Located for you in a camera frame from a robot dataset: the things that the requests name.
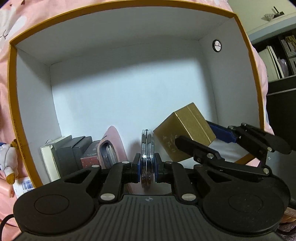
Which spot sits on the dark grey box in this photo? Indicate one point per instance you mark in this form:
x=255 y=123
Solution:
x=69 y=155

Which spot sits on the white packet blue label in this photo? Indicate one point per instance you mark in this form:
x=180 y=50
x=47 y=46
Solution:
x=23 y=185

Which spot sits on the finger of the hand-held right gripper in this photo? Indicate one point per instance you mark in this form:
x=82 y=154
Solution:
x=189 y=143
x=222 y=133

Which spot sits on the grey desk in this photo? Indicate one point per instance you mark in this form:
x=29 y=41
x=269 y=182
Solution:
x=277 y=25

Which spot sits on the white books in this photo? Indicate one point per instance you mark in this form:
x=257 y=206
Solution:
x=270 y=64

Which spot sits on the dark bookshelf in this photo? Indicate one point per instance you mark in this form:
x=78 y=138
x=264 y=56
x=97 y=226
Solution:
x=282 y=111

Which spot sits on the small desk ornament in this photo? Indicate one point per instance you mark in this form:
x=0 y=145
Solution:
x=270 y=16

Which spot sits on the pink printed blanket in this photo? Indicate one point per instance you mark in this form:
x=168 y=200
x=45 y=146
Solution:
x=4 y=69

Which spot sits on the white plush toy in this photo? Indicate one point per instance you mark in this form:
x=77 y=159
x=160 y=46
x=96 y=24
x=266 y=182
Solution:
x=9 y=157

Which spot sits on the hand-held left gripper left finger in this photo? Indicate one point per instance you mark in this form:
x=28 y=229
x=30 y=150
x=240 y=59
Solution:
x=138 y=168

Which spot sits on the orange-rimmed cardboard container box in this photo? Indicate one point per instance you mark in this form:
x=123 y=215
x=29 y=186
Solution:
x=115 y=81

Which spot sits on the gold box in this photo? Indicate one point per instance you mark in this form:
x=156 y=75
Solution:
x=185 y=125

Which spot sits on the clear plastic bag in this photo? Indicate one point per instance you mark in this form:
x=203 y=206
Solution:
x=283 y=67

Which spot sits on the chrome round disc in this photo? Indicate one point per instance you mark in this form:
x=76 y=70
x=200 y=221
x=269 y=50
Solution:
x=147 y=153

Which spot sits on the dark red box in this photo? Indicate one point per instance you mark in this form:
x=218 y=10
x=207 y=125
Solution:
x=90 y=155

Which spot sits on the grey patterned binder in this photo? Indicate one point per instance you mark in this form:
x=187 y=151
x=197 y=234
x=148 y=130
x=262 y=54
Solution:
x=289 y=47

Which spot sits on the pink pouch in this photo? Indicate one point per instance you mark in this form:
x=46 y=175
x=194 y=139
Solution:
x=113 y=139

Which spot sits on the cream box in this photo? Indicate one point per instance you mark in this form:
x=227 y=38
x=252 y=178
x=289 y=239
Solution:
x=49 y=160

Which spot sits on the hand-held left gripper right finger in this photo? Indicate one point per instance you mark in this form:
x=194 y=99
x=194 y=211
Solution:
x=157 y=168

